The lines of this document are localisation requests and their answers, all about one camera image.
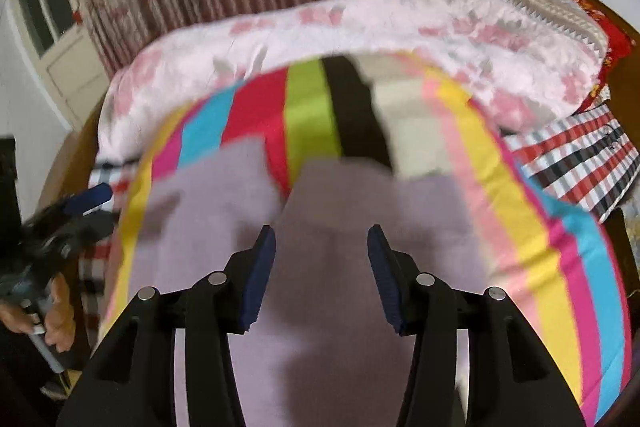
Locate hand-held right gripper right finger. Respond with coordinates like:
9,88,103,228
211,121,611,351
366,225,586,427

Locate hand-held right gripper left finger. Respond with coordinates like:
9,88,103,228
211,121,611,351
56,225,277,427

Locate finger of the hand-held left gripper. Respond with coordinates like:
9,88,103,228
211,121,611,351
62,183,115,217
62,209,120,242

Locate lilac pants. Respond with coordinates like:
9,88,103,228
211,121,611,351
102,139,493,427

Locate person's left hand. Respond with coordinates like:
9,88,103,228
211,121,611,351
0,273,77,354

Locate brown wooden bed footboard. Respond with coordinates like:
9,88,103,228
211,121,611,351
36,99,107,220

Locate cream panelled door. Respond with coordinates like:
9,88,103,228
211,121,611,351
10,0,108,128

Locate rainbow striped bed sheet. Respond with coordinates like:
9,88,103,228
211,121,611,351
97,52,633,427

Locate pink floral quilt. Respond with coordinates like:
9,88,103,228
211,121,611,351
97,0,608,168

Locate zigzag patterned pillow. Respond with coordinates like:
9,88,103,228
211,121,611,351
492,0,609,56

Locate red patterned pillow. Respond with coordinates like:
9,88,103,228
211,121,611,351
537,0,637,114

